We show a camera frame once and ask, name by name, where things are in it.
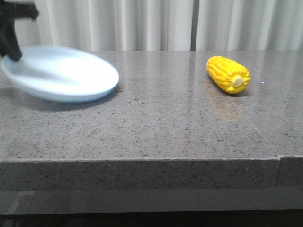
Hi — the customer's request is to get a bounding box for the white pleated curtain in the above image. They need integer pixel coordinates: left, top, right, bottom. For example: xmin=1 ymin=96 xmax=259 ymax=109
xmin=16 ymin=0 xmax=303 ymax=51

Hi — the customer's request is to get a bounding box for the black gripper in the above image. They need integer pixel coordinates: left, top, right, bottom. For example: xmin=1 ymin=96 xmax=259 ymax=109
xmin=0 ymin=0 xmax=39 ymax=61

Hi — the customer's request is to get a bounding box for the light blue round plate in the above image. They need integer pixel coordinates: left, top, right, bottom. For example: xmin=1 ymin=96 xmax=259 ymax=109
xmin=1 ymin=46 xmax=119 ymax=103

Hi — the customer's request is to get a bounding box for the yellow toy corn cob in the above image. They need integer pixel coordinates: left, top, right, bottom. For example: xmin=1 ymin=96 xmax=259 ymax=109
xmin=206 ymin=56 xmax=251 ymax=94

